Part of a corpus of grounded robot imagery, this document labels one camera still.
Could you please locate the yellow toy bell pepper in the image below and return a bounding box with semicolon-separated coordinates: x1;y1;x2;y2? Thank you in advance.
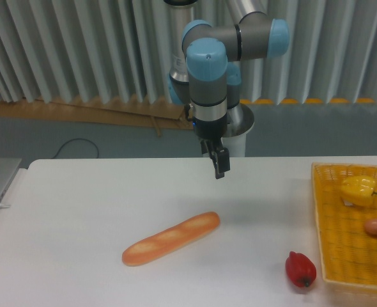
339;175;377;207

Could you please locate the yellow woven basket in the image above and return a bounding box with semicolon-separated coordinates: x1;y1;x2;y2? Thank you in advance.
311;162;377;289

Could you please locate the brown toy egg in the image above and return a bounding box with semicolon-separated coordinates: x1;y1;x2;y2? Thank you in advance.
364;219;377;236

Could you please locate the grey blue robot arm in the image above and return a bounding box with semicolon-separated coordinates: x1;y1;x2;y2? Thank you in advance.
165;1;290;179

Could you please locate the black floor cable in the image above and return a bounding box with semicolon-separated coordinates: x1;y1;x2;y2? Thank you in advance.
49;138;100;159

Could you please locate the red toy bell pepper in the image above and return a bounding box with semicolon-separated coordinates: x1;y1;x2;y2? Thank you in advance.
285;251;317;288

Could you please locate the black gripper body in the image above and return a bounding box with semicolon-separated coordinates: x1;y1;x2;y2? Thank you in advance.
192;116;227;141

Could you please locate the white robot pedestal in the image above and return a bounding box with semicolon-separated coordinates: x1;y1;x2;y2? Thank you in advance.
222;103;254;157

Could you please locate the brown cardboard sheet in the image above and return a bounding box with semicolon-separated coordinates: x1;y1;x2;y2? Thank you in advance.
0;95;192;136

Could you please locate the toy baguette bread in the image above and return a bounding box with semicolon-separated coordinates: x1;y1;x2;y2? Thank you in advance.
121;212;220;266

